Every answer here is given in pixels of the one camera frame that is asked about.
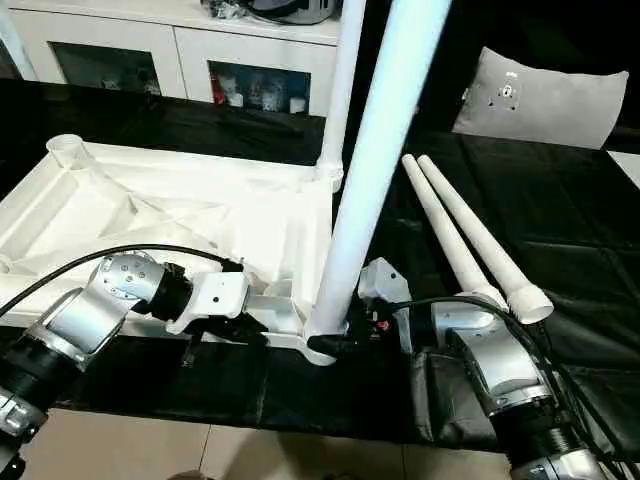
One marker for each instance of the white plastic table top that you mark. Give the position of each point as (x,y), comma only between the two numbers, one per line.
(125,210)

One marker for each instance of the white plastic table leg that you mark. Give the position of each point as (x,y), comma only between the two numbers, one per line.
(480,225)
(380,150)
(450,230)
(340,100)

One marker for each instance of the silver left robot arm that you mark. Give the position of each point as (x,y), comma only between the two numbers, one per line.
(90,315)

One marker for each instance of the black table mat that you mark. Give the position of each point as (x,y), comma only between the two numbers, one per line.
(550,200)

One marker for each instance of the small white cup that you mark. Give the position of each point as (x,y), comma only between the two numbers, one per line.
(296,105)

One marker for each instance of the grey cushion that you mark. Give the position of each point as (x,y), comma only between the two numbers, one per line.
(545,100)

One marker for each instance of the white cabinet with glass doors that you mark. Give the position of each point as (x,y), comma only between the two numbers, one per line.
(175,40)

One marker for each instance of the silver and black helmet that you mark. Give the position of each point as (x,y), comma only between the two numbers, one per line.
(295,10)

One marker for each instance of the black couch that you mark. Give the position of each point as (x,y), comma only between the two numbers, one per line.
(525,25)

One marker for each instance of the white post with teal marks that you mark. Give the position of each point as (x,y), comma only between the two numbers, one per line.
(15,45)

